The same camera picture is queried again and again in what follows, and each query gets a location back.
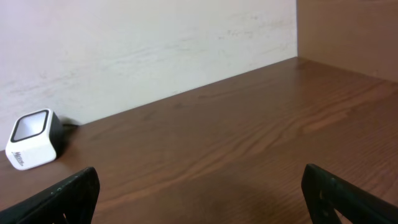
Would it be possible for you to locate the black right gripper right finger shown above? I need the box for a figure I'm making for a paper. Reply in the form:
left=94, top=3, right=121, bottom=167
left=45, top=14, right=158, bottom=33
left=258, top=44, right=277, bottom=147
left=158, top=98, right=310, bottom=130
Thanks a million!
left=301, top=164, right=397, bottom=224

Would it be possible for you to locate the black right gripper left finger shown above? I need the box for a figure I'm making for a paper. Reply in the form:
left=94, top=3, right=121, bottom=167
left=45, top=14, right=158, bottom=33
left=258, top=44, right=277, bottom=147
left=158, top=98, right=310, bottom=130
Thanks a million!
left=1, top=167, right=100, bottom=224

